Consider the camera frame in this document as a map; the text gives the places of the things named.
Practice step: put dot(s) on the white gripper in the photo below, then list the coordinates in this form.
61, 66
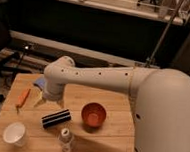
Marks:
51, 97

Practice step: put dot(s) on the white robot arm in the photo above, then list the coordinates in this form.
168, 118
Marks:
160, 98

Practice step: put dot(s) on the white ceramic cup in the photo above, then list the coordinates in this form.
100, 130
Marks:
15, 134

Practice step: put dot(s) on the blue cloth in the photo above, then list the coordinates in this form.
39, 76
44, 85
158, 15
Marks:
40, 82

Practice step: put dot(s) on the black striped cylinder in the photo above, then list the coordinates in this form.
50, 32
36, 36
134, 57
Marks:
56, 118

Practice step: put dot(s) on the orange bowl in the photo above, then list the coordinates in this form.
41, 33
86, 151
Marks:
93, 115

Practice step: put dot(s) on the clear glass jar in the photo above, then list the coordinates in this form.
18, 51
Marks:
66, 139

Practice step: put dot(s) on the metal pole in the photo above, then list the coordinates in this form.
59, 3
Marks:
150, 60

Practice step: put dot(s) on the orange handled tool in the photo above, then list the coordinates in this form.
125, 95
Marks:
22, 99

